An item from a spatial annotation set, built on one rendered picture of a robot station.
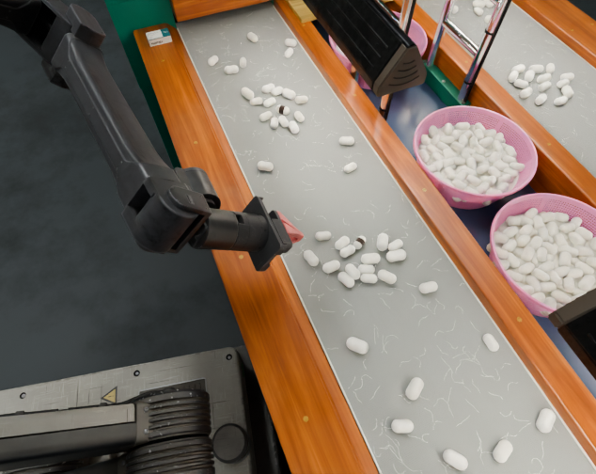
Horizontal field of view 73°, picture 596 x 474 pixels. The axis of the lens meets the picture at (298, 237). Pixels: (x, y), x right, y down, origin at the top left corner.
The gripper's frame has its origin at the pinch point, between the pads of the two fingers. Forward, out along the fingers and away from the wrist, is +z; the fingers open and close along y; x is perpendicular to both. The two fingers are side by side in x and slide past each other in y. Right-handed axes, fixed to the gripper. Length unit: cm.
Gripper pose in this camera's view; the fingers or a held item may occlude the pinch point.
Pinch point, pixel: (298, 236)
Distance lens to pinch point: 67.7
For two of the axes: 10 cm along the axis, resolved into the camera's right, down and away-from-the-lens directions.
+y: -4.0, -7.9, 4.6
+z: 6.9, 0.6, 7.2
